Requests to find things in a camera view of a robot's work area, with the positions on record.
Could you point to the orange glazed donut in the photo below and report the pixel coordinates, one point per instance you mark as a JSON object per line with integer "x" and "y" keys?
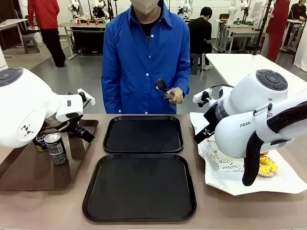
{"x": 264, "y": 152}

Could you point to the grey plastic stool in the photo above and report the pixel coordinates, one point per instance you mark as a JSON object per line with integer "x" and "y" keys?
{"x": 31, "y": 44}
{"x": 196, "y": 62}

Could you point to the person in red dress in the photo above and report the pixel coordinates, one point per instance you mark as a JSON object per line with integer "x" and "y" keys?
{"x": 277, "y": 28}

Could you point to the yellow glazed donut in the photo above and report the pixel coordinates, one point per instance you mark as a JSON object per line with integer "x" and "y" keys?
{"x": 267, "y": 166}

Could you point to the black Pepsi can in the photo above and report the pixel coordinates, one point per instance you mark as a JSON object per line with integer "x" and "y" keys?
{"x": 56, "y": 149}
{"x": 38, "y": 143}

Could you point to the black tripod pole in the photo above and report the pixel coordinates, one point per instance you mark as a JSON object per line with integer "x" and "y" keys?
{"x": 261, "y": 26}

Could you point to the seated person in black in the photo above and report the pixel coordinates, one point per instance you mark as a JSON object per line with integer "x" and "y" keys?
{"x": 200, "y": 33}

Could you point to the person in red jacket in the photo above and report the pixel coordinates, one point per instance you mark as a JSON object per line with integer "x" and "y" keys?
{"x": 45, "y": 19}

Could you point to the beige face mask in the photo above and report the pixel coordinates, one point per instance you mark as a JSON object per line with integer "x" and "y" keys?
{"x": 146, "y": 6}

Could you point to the person's right forearm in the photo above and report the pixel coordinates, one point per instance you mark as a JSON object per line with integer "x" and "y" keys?
{"x": 110, "y": 86}

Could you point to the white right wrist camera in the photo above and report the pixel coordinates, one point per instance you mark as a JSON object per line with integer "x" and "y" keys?
{"x": 200, "y": 95}

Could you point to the black square tray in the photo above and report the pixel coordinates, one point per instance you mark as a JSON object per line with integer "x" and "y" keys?
{"x": 140, "y": 188}
{"x": 143, "y": 134}

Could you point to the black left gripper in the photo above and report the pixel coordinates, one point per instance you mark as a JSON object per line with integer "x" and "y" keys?
{"x": 72, "y": 127}

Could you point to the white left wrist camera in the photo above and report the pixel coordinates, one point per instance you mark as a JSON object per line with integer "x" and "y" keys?
{"x": 86, "y": 96}

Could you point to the person's left forearm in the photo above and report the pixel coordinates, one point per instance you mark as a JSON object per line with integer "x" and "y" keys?
{"x": 184, "y": 72}

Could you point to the standing person in black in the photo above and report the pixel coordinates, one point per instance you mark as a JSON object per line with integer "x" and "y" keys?
{"x": 297, "y": 12}

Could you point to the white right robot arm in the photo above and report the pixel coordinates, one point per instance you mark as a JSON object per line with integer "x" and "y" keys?
{"x": 244, "y": 100}

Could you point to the white background desk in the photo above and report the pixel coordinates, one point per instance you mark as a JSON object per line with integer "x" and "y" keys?
{"x": 237, "y": 31}
{"x": 81, "y": 26}
{"x": 9, "y": 24}

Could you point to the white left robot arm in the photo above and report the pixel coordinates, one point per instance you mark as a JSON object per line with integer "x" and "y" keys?
{"x": 24, "y": 105}

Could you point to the large white table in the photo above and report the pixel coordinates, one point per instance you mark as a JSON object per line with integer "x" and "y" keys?
{"x": 237, "y": 67}

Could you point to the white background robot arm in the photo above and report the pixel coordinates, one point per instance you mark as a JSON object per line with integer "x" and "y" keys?
{"x": 74, "y": 7}
{"x": 184, "y": 7}
{"x": 232, "y": 12}

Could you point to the person in blue shirt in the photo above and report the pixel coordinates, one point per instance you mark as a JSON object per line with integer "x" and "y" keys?
{"x": 141, "y": 60}

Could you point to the person's left hand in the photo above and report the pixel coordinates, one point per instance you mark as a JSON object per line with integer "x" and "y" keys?
{"x": 178, "y": 95}

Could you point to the white printed paper sheet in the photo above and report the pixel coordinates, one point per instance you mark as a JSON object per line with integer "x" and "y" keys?
{"x": 220, "y": 167}

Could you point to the brown plastic tray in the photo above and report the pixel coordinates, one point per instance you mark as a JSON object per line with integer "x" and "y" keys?
{"x": 36, "y": 172}

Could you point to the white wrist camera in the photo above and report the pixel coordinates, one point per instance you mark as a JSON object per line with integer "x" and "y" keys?
{"x": 200, "y": 95}
{"x": 86, "y": 96}

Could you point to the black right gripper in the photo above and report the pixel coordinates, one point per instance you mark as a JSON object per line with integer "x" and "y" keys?
{"x": 211, "y": 117}

